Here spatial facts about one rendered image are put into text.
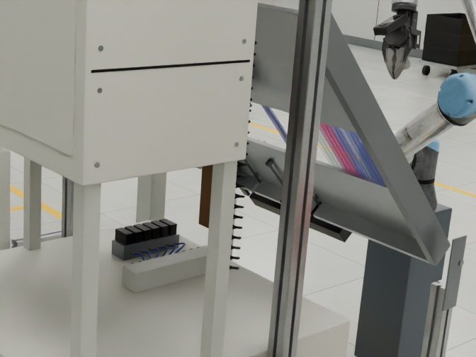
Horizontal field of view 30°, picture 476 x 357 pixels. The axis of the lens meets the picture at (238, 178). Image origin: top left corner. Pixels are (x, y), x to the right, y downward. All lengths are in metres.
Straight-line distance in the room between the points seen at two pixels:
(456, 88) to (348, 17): 8.58
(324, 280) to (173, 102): 2.35
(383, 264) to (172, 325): 1.26
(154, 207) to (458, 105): 0.89
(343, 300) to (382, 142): 1.79
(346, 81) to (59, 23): 0.57
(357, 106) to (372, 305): 1.39
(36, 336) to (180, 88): 0.59
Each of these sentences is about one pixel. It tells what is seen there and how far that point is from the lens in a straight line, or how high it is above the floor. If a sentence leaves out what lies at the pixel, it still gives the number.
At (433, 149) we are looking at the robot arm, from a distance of 2.80.
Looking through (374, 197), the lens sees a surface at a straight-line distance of 2.02.
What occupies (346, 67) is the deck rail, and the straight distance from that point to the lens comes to 1.62.
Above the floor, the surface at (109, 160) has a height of 1.03.
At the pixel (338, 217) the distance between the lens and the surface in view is 2.20.
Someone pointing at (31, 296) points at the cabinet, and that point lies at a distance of 1.87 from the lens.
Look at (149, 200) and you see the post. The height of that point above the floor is 0.60.
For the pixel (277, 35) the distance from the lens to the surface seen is 1.70.
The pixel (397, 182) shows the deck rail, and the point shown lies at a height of 0.90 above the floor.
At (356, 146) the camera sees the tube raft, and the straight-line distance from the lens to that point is 1.89.
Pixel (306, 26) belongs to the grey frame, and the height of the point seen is 1.22.
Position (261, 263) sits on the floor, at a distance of 3.75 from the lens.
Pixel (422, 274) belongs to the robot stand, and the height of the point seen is 0.35.
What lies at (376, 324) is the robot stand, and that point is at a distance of 2.97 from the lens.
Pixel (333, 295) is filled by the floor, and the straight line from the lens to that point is 3.52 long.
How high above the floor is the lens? 1.39
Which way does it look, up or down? 16 degrees down
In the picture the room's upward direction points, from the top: 4 degrees clockwise
